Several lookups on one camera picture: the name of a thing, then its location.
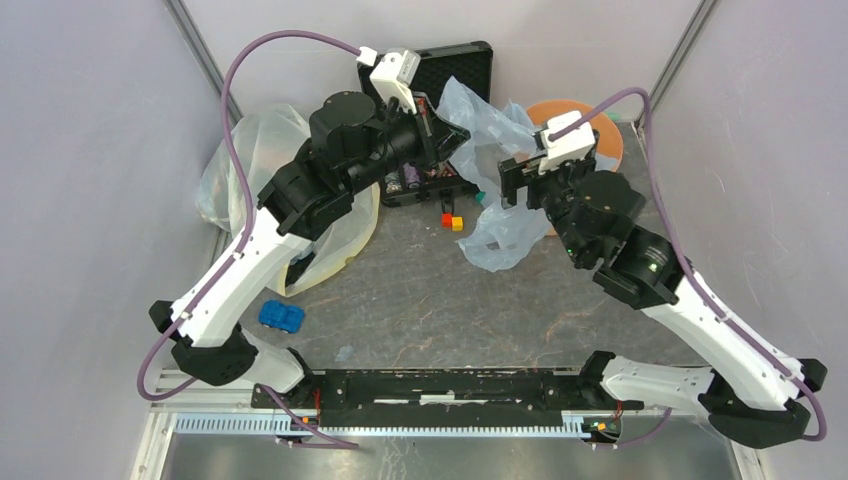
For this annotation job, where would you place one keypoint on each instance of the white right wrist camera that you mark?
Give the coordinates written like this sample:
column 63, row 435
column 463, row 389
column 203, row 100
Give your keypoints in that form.
column 571, row 147

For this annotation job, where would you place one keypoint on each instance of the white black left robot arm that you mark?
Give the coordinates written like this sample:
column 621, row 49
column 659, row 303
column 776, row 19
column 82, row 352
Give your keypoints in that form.
column 353, row 144

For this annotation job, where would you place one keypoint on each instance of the yellow small cube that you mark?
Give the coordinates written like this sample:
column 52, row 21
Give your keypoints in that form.
column 457, row 223

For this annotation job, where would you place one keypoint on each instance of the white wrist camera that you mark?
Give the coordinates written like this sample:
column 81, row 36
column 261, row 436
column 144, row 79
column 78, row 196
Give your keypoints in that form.
column 571, row 147
column 392, row 75

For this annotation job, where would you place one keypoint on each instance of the red small cube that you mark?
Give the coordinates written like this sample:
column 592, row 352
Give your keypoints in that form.
column 447, row 220

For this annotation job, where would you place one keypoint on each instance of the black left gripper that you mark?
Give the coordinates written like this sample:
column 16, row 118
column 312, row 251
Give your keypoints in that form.
column 439, row 139

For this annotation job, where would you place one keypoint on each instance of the yellow translucent plastic bag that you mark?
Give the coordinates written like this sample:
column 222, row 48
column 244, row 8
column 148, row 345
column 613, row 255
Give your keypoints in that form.
column 265, row 142

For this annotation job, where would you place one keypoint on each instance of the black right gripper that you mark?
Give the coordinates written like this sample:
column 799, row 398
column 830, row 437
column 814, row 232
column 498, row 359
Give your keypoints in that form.
column 516, row 174

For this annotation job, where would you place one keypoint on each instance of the blue toy car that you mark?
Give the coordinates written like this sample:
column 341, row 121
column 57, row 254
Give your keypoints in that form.
column 281, row 316

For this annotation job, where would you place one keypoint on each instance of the black poker chip case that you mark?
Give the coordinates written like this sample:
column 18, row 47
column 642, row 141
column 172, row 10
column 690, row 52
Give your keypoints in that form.
column 471, row 65

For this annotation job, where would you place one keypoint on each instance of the purple poker chip stack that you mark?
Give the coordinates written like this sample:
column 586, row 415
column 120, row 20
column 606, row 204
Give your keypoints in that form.
column 412, row 176

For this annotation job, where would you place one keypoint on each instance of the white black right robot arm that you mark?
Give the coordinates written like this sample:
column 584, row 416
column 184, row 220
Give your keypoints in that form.
column 747, row 389

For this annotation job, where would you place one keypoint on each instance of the light blue plastic bag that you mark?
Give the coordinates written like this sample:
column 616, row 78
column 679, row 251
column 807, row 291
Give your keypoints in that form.
column 501, row 237

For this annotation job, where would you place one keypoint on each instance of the orange plastic trash bin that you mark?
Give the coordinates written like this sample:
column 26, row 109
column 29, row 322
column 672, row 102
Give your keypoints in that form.
column 610, row 148

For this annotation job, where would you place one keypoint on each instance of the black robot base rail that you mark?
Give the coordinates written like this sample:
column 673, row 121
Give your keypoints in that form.
column 474, row 398

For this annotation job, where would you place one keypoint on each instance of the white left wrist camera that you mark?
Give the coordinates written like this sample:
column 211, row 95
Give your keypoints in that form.
column 392, row 75

